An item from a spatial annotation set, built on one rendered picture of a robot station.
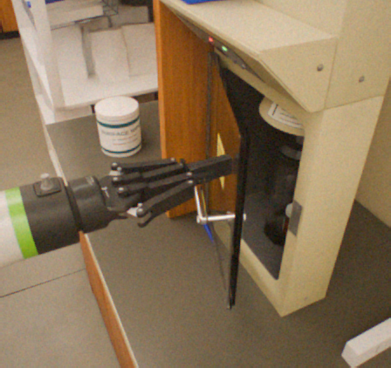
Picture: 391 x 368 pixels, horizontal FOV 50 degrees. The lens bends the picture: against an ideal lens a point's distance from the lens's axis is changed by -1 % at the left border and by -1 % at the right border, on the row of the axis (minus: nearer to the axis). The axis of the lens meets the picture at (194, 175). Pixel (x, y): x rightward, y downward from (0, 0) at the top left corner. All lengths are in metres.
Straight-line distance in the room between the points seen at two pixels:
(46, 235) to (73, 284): 1.69
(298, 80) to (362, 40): 0.10
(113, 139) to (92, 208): 0.76
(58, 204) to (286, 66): 0.32
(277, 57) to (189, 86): 0.43
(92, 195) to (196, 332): 0.43
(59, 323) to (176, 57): 1.51
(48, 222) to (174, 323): 0.43
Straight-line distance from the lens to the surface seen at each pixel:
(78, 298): 2.17
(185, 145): 0.98
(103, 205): 0.55
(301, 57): 0.53
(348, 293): 0.99
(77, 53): 1.89
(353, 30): 0.57
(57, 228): 0.54
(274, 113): 0.73
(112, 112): 1.27
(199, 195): 0.74
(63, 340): 2.05
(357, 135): 0.68
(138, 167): 0.62
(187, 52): 0.88
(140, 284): 0.95
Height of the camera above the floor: 1.68
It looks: 37 degrees down
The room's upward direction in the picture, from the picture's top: straight up
